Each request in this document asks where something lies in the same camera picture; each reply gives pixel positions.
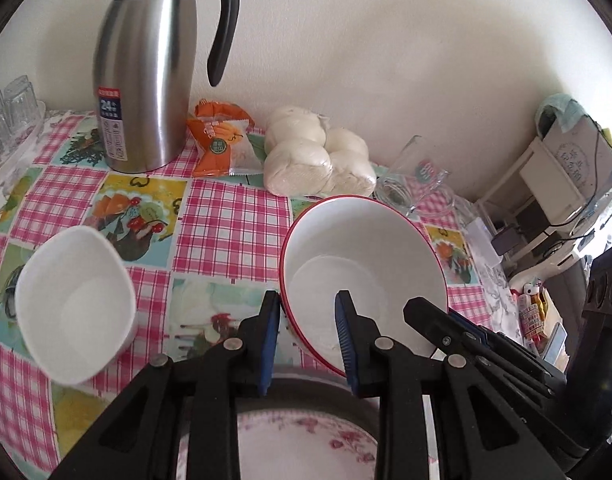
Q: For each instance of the floral rimmed white plate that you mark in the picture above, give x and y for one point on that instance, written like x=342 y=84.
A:
x=301 y=444

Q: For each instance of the tray of drinking glasses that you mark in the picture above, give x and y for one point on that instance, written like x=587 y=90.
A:
x=21 y=119

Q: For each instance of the white shelf rack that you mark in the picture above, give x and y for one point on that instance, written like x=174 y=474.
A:
x=552 y=204

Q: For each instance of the orange snack packet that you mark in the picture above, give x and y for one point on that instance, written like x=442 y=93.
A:
x=220 y=133

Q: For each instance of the stainless steel thermos jug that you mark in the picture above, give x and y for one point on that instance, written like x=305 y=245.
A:
x=142 y=75

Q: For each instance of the smartphone on table edge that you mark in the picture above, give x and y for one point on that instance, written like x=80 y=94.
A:
x=555 y=344

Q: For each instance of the large steel basin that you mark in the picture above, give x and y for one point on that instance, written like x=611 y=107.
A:
x=296 y=389

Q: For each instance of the red rimmed floral bowl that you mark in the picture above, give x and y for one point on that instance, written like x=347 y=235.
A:
x=370 y=250

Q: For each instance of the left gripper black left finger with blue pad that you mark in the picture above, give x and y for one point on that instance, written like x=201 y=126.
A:
x=138 y=434

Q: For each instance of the white square bowl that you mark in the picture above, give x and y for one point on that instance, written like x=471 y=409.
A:
x=76 y=305

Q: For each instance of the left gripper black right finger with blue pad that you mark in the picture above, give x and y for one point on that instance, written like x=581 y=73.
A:
x=478 y=434

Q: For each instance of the colourful candy packet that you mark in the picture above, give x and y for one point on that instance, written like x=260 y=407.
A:
x=532 y=313

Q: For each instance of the clear glass mug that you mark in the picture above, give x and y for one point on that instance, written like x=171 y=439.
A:
x=415 y=182

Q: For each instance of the bag of white buns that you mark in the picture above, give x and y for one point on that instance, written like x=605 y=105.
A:
x=307 y=157

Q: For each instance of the white power adapter box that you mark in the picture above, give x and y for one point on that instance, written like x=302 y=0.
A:
x=481 y=239

